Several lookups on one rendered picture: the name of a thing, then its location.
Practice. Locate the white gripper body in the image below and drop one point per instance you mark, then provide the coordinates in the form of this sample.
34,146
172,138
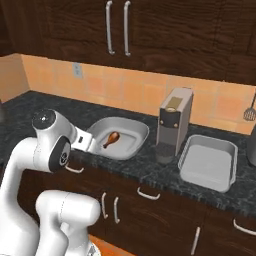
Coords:
93,144

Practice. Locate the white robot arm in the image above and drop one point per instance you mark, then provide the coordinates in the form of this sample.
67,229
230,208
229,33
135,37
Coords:
23,173

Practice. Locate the brown chicken drumstick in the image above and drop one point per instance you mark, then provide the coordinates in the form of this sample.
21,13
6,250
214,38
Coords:
113,137

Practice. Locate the grey rounded tupperware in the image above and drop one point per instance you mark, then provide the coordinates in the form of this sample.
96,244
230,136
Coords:
135,133

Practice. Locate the grey rectangular tupperware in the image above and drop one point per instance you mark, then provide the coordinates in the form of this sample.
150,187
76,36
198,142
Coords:
206,163

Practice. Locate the dark wood drawer front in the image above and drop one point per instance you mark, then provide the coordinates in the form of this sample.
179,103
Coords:
88,178
230,218
173,200

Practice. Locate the grey coffee machine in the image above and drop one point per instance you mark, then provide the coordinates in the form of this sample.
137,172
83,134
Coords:
173,123

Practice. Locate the dark wood lower cupboard door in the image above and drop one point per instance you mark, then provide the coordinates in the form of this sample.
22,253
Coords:
106,226
153,230
230,245

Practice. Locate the dark wood cupboard door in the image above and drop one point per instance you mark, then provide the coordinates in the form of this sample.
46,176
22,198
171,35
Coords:
106,226
230,245
243,36
153,230
80,26
173,33
20,23

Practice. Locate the dark wood upper cupboard door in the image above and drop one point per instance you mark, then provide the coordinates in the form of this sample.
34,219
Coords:
20,23
80,26
243,36
173,33

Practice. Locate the black hanging spatula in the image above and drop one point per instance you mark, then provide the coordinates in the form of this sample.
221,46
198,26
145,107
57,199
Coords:
250,114

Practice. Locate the grey wall outlet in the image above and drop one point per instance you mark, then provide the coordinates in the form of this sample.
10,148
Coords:
77,70

